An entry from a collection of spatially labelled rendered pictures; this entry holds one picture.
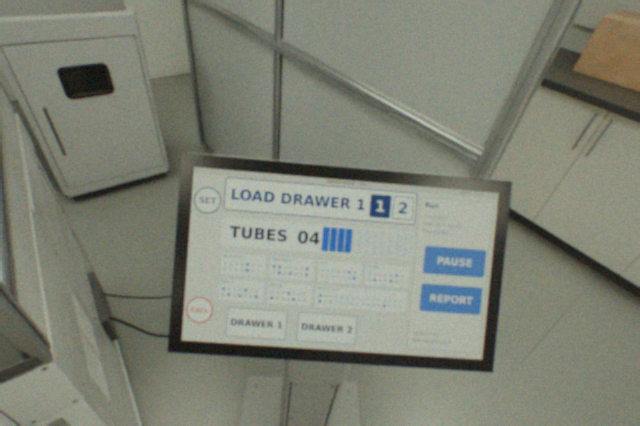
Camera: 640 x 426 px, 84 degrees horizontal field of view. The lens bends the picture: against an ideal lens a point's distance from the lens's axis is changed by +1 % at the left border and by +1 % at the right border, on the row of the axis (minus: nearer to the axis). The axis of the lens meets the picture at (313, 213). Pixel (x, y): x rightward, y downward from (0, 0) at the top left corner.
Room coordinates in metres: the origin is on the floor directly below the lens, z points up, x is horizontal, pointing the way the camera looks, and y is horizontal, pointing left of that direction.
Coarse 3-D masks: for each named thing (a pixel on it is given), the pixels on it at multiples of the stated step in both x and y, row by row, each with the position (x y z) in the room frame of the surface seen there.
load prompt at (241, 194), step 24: (240, 192) 0.42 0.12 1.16; (264, 192) 0.42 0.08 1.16; (288, 192) 0.43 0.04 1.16; (312, 192) 0.43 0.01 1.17; (336, 192) 0.43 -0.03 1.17; (360, 192) 0.44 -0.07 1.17; (384, 192) 0.44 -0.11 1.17; (408, 192) 0.45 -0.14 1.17; (312, 216) 0.41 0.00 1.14; (336, 216) 0.41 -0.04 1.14; (360, 216) 0.42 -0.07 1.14; (384, 216) 0.42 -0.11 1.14; (408, 216) 0.42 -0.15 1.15
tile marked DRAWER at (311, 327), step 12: (300, 312) 0.31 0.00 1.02; (312, 312) 0.31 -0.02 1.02; (300, 324) 0.30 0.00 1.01; (312, 324) 0.30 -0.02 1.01; (324, 324) 0.30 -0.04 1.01; (336, 324) 0.30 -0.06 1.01; (348, 324) 0.31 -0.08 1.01; (300, 336) 0.29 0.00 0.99; (312, 336) 0.29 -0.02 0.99; (324, 336) 0.29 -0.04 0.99; (336, 336) 0.29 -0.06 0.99; (348, 336) 0.29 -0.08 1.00
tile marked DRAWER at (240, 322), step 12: (228, 312) 0.30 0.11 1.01; (240, 312) 0.30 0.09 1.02; (252, 312) 0.30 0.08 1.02; (264, 312) 0.30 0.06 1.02; (276, 312) 0.31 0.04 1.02; (228, 324) 0.29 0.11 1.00; (240, 324) 0.29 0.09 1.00; (252, 324) 0.29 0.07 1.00; (264, 324) 0.29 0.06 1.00; (276, 324) 0.29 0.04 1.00; (228, 336) 0.27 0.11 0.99; (240, 336) 0.28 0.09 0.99; (252, 336) 0.28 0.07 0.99; (264, 336) 0.28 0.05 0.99; (276, 336) 0.28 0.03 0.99
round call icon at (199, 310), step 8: (192, 296) 0.31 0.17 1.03; (200, 296) 0.31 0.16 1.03; (192, 304) 0.30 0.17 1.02; (200, 304) 0.30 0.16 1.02; (208, 304) 0.30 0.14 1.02; (192, 312) 0.29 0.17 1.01; (200, 312) 0.29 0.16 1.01; (208, 312) 0.29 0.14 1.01; (192, 320) 0.28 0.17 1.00; (200, 320) 0.29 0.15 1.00; (208, 320) 0.29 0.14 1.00
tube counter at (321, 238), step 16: (304, 224) 0.40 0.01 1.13; (320, 224) 0.40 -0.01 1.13; (304, 240) 0.38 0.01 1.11; (320, 240) 0.38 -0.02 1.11; (336, 240) 0.39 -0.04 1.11; (352, 240) 0.39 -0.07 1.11; (368, 240) 0.39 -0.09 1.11; (384, 240) 0.40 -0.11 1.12; (400, 240) 0.40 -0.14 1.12; (384, 256) 0.38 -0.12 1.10; (400, 256) 0.38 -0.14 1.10
